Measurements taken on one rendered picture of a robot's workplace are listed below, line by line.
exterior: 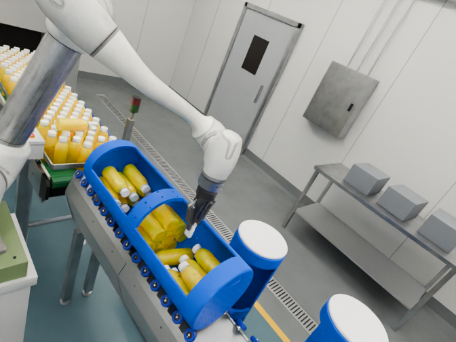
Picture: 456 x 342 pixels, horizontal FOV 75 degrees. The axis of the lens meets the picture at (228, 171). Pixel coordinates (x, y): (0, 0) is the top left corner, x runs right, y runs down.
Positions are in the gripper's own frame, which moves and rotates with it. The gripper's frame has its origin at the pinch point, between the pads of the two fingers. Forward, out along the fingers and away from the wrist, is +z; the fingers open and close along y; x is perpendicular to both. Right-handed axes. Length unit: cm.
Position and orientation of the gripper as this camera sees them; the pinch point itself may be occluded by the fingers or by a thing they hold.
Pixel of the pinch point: (190, 229)
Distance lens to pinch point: 116.3
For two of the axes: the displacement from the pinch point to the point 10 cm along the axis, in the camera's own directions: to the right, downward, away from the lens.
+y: 6.6, -0.9, 7.4
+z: -3.8, 8.2, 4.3
